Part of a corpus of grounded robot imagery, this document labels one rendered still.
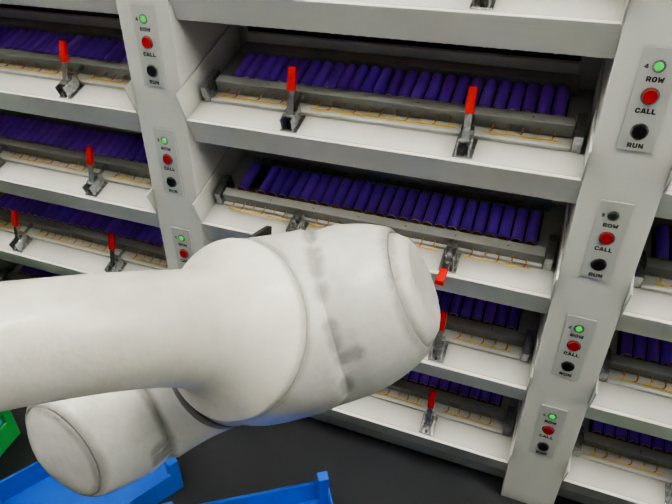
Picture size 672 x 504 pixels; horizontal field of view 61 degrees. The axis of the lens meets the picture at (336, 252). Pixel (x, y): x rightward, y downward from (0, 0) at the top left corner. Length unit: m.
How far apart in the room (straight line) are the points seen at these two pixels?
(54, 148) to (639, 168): 1.07
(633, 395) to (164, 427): 0.82
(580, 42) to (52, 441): 0.67
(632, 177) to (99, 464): 0.67
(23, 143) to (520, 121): 1.00
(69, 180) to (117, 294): 1.02
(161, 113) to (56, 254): 0.54
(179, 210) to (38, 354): 0.84
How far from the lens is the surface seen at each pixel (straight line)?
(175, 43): 0.95
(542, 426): 1.08
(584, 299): 0.91
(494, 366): 1.04
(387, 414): 1.20
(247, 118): 0.94
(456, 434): 1.18
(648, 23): 0.76
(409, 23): 0.79
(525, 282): 0.92
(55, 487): 1.33
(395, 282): 0.31
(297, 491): 1.17
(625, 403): 1.06
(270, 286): 0.30
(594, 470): 1.20
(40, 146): 1.36
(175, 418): 0.41
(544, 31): 0.76
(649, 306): 0.94
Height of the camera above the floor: 1.01
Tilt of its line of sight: 33 degrees down
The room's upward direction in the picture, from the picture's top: straight up
